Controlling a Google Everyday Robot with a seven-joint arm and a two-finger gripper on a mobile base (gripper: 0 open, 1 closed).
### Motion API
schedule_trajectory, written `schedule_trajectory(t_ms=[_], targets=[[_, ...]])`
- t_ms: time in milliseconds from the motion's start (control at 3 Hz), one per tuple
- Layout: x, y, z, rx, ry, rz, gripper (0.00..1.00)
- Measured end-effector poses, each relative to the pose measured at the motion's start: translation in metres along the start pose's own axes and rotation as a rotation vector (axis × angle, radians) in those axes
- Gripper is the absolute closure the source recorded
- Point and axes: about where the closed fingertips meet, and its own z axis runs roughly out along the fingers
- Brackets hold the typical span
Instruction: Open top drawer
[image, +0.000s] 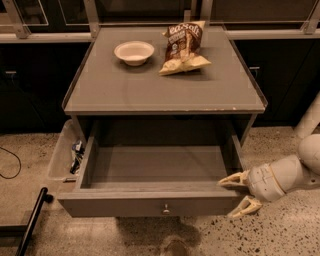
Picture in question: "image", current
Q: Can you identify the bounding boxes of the clear plastic bin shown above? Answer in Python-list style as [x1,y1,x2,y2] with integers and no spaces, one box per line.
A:
[48,120,80,181]

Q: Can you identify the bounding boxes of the black metal bar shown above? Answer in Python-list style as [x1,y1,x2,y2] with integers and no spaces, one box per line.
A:
[0,187,54,256]

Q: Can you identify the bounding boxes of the grey metal rail frame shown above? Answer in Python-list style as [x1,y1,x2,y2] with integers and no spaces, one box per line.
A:
[0,0,320,42]

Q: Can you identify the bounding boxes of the white paper bowl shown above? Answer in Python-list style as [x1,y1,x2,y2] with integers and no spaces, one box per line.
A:
[114,41,154,66]

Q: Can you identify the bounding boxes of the black cable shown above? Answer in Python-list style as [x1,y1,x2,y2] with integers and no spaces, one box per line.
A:
[0,146,22,180]

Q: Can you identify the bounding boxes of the round floor drain cover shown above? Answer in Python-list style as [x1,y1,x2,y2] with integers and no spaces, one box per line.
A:
[160,237,190,256]

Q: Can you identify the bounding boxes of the brown chip bag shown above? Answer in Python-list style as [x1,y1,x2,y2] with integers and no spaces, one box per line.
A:
[159,21,211,76]

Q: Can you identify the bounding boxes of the items in plastic bin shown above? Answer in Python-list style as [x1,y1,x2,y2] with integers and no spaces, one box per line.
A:
[70,140,85,174]

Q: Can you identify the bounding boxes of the grey drawer cabinet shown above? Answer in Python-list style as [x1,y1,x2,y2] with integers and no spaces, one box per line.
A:
[61,25,268,151]

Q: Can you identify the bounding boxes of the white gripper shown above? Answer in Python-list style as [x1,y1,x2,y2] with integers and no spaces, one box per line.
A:
[218,164,285,218]

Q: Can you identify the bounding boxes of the grey top drawer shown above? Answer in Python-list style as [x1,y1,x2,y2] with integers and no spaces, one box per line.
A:
[58,120,243,217]

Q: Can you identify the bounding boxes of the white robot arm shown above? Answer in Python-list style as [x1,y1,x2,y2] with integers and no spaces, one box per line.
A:
[218,93,320,218]

